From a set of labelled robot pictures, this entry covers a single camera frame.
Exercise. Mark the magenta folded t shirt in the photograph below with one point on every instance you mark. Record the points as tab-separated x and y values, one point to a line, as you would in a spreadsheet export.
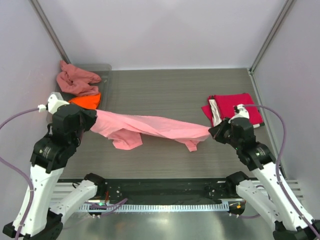
219	107

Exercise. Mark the white slotted cable duct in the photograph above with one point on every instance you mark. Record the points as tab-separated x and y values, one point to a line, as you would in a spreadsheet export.
131	208

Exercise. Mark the white striped folded t shirt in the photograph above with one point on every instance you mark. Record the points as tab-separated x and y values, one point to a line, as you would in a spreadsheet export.
216	116

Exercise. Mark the right aluminium frame post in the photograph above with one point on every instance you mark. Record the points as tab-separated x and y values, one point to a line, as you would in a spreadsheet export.
280	19

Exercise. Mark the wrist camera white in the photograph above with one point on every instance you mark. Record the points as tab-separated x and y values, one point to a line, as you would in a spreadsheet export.
55	101
240	111

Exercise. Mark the aluminium frame post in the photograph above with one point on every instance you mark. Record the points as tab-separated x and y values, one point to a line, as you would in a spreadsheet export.
280	19
49	29

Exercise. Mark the dusty rose crumpled t shirt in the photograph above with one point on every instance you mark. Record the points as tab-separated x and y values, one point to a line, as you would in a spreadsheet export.
77	81

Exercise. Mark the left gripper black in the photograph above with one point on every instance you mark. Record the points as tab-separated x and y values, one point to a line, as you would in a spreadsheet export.
91	116

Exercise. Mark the clear grey plastic bin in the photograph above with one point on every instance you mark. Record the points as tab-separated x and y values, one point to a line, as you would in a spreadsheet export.
103	70

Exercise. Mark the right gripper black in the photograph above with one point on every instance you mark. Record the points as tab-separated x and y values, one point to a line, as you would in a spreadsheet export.
216	132

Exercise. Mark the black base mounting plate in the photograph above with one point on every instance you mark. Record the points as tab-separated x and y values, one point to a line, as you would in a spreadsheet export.
149	200

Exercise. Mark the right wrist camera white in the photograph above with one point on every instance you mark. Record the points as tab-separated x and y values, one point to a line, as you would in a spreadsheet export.
240	111

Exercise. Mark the orange t shirt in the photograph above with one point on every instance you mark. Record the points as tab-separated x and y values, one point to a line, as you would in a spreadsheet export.
90	102

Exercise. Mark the light pink t shirt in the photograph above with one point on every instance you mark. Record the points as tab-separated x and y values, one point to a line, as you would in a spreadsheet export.
125	130

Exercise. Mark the left aluminium frame post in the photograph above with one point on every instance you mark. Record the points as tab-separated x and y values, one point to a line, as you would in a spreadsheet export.
49	29

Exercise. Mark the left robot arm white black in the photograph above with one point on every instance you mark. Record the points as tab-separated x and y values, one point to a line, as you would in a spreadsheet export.
37	219

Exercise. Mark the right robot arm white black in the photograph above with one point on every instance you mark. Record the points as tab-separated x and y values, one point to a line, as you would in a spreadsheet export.
280	208

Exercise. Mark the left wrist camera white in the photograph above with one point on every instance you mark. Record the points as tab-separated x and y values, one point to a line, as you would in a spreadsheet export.
55	101

